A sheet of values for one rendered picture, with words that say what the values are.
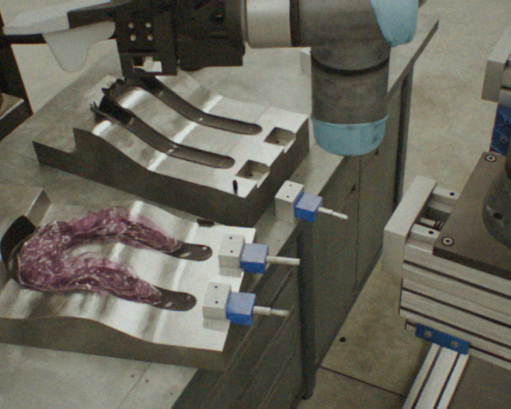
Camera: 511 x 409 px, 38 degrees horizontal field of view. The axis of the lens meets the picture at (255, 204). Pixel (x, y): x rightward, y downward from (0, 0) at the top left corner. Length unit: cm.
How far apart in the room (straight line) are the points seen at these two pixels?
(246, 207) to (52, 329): 39
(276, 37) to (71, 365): 73
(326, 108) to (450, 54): 268
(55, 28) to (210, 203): 75
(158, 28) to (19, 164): 99
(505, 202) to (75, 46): 60
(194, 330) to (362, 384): 102
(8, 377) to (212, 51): 72
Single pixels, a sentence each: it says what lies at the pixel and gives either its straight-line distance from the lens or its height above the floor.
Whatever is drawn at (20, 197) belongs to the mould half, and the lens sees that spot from 138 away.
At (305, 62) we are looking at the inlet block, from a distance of 176.
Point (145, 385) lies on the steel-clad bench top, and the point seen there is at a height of 80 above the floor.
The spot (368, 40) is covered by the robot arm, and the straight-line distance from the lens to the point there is 68.
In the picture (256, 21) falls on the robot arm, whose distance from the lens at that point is 67.
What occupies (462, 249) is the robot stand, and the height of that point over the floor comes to 104.
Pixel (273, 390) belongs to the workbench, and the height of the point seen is 26.
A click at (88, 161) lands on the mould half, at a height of 85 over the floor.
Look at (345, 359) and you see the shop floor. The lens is 217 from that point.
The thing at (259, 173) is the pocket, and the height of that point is 86.
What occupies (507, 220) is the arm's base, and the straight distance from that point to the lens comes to 102.
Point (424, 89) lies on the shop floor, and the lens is 316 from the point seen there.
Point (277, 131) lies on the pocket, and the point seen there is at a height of 88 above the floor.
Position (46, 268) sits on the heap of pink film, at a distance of 126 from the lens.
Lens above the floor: 177
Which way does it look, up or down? 43 degrees down
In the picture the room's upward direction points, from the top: 5 degrees counter-clockwise
